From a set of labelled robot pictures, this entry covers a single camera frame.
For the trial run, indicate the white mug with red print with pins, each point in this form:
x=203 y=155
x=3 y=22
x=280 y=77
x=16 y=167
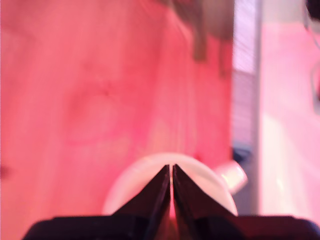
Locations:
x=200 y=172

